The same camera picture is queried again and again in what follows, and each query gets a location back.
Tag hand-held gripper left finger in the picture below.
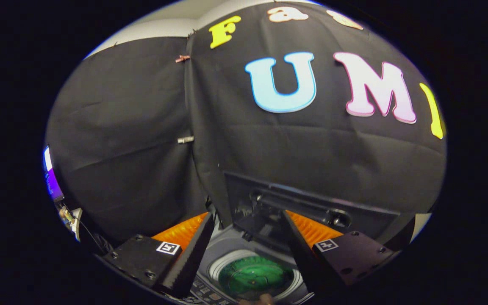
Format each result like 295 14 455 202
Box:
102 212 215 299

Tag glowing screen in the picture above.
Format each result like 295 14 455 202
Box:
43 145 65 203

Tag black backdrop cloth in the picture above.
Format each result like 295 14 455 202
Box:
45 0 447 246

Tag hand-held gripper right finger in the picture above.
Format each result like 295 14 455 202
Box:
282 210 397 294

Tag white device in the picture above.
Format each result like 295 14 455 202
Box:
58 205 83 243

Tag green polo shirt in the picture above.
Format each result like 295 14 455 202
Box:
218 255 295 297

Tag small grey washing machine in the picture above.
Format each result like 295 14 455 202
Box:
187 172 402 305

